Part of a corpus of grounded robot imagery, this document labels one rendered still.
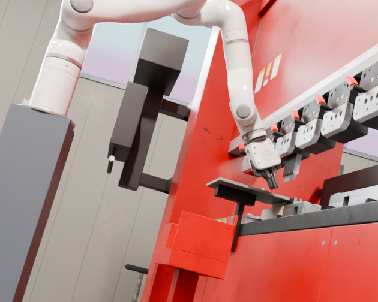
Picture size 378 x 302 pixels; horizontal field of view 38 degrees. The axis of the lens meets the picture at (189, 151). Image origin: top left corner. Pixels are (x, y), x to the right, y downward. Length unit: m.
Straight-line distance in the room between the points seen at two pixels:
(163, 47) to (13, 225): 1.77
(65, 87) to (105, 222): 4.20
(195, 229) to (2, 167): 0.58
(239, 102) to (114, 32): 4.65
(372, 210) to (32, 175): 0.95
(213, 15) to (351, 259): 1.08
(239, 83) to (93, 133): 4.28
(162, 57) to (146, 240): 3.08
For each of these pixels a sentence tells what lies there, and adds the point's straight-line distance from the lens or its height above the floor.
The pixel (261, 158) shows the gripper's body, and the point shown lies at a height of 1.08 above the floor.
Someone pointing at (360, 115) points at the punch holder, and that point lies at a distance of 1.60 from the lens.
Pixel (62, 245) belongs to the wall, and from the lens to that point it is 5.87.
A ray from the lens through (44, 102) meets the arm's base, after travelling 1.71.
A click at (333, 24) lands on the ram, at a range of 2.06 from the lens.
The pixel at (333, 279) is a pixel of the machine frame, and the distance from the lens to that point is 1.25.
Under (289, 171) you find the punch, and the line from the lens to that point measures 2.06.
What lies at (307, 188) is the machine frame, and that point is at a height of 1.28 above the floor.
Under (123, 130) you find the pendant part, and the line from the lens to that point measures 2.95.
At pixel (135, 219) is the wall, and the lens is 5.87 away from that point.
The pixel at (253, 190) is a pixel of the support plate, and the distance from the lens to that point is 1.92.
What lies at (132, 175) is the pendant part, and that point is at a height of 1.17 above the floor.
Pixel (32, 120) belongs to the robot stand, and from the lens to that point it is 1.67.
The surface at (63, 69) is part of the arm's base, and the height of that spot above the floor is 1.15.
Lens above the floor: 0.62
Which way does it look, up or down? 14 degrees up
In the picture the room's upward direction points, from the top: 15 degrees clockwise
